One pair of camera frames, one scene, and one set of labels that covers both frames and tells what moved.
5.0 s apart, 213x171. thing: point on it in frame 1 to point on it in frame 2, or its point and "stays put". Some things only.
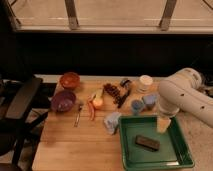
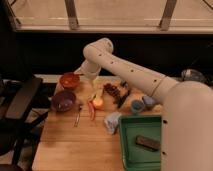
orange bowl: [69, 80] stays put
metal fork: [77, 121] stays put
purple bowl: [63, 101] stays put
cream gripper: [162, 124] to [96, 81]
